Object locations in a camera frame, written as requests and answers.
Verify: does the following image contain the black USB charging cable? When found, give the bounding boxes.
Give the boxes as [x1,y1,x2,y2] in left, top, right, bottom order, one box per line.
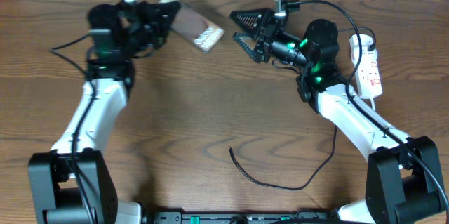
[228,27,377,192]

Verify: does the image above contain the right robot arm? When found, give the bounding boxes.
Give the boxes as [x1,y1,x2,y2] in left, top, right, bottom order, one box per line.
[230,0,448,223]

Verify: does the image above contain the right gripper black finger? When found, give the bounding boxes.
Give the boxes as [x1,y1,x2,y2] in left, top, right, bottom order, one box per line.
[229,8,272,35]
[232,32,261,63]

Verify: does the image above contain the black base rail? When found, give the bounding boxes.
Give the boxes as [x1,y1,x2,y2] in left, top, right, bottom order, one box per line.
[152,211,339,224]

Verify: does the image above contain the white USB charger plug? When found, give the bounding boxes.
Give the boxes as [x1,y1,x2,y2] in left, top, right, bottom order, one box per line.
[349,34,376,52]

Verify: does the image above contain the white power strip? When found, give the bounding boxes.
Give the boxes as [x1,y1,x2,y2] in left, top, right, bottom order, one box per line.
[355,46,383,99]

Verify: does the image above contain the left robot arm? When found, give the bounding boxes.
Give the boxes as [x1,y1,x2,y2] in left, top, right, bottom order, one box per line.
[27,0,180,223]

